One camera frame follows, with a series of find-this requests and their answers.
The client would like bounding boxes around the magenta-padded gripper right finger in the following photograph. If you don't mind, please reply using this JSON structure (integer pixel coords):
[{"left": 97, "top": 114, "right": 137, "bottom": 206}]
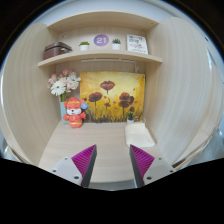
[{"left": 129, "top": 144, "right": 176, "bottom": 188}]

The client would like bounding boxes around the small potted green plant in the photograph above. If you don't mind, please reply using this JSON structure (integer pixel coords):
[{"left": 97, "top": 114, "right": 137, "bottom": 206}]
[{"left": 125, "top": 111, "right": 136, "bottom": 125}]

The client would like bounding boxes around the yellow poppy flower painting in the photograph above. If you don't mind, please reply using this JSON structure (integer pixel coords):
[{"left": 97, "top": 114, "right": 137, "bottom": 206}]
[{"left": 79, "top": 70, "right": 147, "bottom": 124}]

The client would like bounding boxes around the pink and white flower bouquet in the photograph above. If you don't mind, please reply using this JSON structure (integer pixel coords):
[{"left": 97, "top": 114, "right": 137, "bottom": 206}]
[{"left": 47, "top": 68, "right": 82, "bottom": 103}]

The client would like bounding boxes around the white light bar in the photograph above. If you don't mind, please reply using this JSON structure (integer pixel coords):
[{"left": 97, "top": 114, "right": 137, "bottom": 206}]
[{"left": 80, "top": 58, "right": 137, "bottom": 64}]

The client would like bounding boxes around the light blue vase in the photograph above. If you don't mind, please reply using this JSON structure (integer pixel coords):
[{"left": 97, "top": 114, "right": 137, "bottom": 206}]
[{"left": 59, "top": 100, "right": 69, "bottom": 125}]

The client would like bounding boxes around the cream white towel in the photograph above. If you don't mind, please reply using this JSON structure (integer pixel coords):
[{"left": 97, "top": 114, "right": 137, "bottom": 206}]
[{"left": 124, "top": 122, "right": 156, "bottom": 149}]

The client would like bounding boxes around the red plush mouse toy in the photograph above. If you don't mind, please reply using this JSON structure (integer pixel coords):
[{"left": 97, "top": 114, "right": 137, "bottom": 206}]
[{"left": 62, "top": 97, "right": 89, "bottom": 129}]

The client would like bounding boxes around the wooden shelf with items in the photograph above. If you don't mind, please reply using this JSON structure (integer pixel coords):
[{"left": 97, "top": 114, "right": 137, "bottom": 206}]
[{"left": 37, "top": 10, "right": 164, "bottom": 69}]

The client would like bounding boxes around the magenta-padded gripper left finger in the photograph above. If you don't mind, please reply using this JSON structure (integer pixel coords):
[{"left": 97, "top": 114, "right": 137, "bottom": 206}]
[{"left": 49, "top": 144, "right": 98, "bottom": 188}]

